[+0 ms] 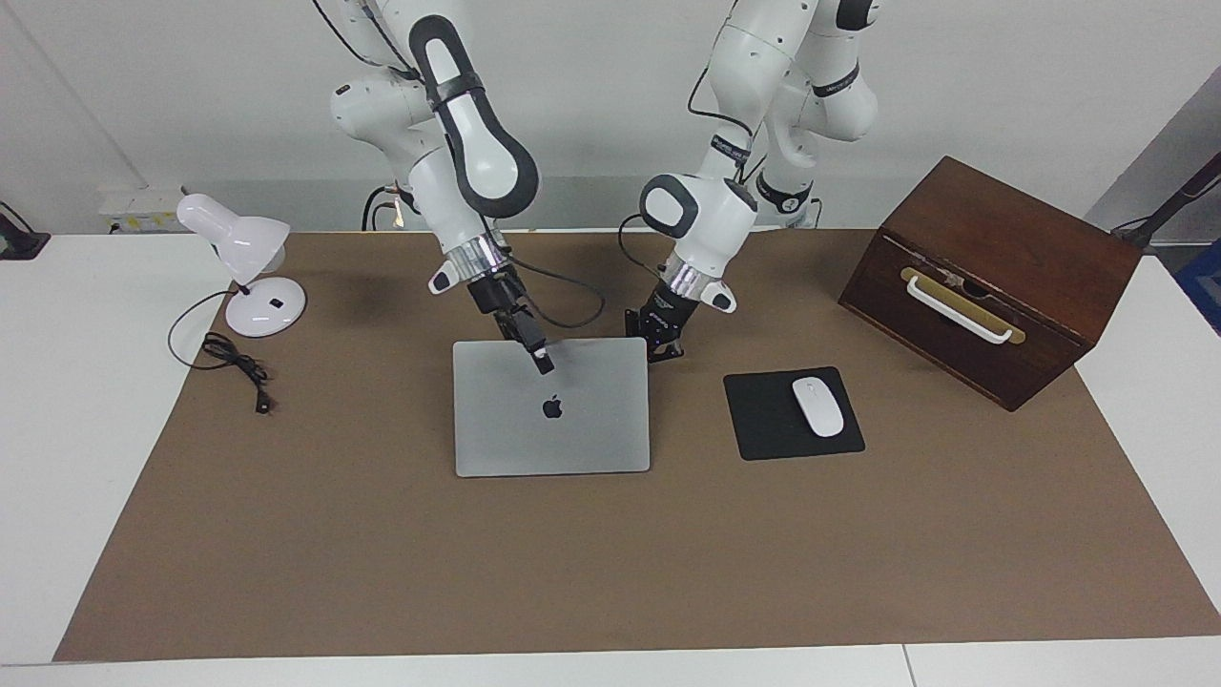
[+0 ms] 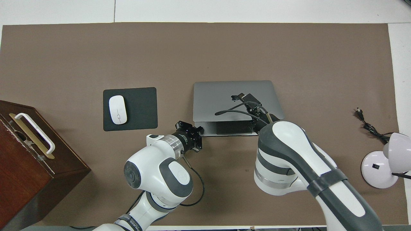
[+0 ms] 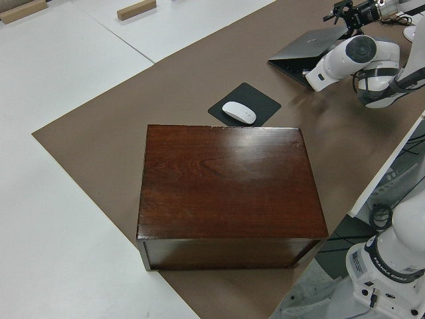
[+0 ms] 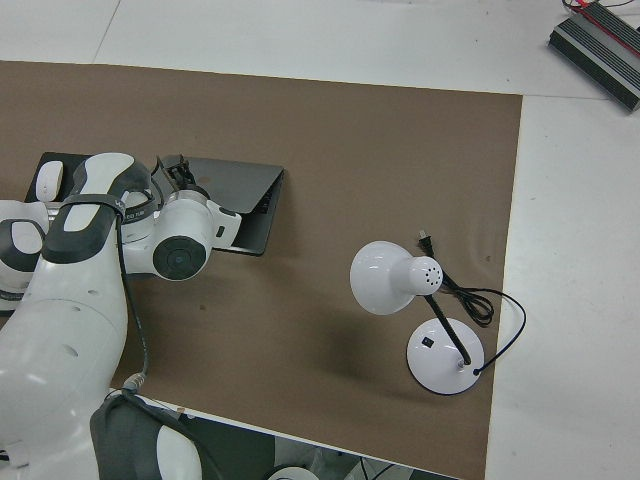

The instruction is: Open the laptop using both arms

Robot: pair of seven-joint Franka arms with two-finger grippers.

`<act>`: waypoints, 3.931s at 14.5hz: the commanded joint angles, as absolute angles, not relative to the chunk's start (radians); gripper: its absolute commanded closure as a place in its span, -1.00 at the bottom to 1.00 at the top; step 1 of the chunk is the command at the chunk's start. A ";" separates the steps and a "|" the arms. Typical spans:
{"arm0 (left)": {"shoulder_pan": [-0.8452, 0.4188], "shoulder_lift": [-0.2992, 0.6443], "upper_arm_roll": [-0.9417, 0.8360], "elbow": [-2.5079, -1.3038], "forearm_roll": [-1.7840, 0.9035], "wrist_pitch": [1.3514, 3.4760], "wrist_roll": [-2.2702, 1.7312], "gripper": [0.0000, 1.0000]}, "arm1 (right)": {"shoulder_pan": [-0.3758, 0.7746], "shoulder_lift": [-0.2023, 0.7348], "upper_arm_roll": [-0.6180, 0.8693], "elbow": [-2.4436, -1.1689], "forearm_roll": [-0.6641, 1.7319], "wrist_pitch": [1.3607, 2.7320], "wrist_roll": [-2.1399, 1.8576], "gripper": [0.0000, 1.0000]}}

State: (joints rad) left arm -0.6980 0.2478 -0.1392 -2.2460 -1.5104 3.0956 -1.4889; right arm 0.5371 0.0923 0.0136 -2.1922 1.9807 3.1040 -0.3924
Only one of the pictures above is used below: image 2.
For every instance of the brown table mat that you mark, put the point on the brown table mat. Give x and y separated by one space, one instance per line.
205 48

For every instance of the white desk lamp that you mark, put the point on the white desk lamp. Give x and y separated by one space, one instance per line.
375 173

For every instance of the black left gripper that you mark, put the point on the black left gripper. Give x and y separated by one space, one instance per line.
184 136

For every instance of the dark brown wooden box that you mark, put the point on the dark brown wooden box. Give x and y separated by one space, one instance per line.
19 179

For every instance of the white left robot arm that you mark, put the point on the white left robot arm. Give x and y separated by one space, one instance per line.
154 179

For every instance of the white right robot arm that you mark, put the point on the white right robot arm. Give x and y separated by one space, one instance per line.
289 144

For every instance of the black mouse pad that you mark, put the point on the black mouse pad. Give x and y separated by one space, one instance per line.
141 109

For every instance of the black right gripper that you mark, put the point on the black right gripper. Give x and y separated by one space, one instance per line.
258 115

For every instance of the white computer mouse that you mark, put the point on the white computer mouse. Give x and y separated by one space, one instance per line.
118 109

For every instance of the silver grey laptop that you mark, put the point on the silver grey laptop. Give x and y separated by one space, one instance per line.
212 102

